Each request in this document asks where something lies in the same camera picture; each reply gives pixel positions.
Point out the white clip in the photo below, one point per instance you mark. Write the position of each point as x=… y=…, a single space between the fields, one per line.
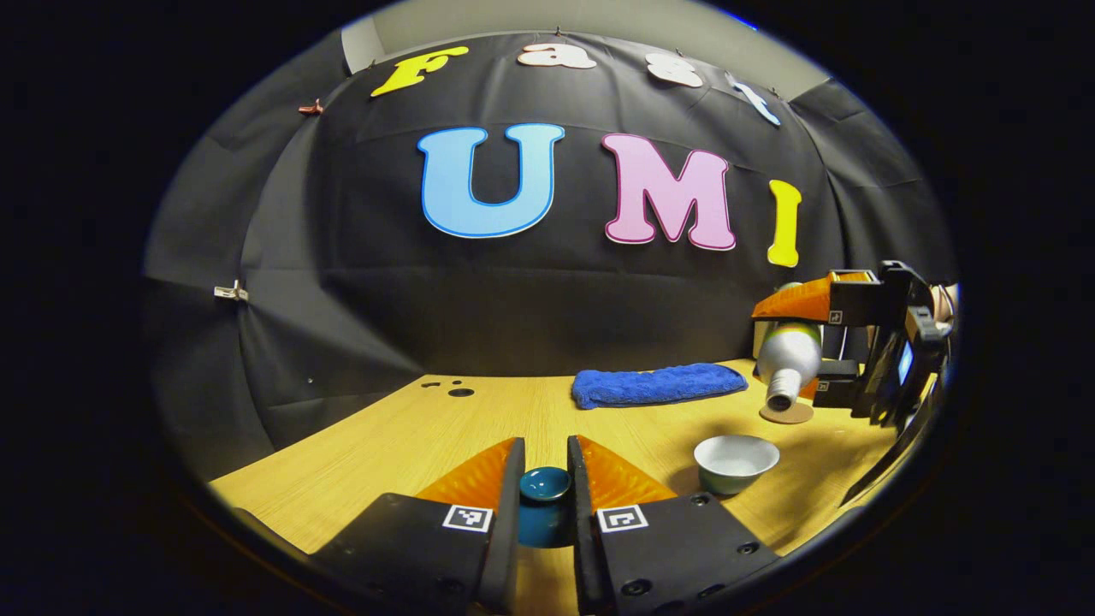
x=231 y=292

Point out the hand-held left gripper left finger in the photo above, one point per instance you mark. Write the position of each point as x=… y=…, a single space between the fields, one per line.
x=505 y=547

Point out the red clip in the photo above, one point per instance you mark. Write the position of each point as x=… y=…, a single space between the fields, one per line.
x=311 y=108

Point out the round cork coaster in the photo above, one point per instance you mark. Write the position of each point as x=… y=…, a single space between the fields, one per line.
x=800 y=417

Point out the silver green water bottle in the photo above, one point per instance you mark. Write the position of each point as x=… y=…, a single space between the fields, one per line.
x=791 y=355

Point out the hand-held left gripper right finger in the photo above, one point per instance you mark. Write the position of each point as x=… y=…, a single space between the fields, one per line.
x=586 y=547

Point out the blue white teacup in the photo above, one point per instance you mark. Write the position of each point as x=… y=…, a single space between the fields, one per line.
x=734 y=466

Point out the white toaster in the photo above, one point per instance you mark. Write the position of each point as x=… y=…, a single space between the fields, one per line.
x=758 y=342

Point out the black backdrop cloth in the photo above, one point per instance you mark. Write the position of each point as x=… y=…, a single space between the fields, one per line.
x=513 y=299

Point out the blue towel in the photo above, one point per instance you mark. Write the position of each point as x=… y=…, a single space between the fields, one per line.
x=659 y=385

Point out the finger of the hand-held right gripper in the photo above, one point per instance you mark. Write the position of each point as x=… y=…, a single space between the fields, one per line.
x=851 y=301
x=837 y=385

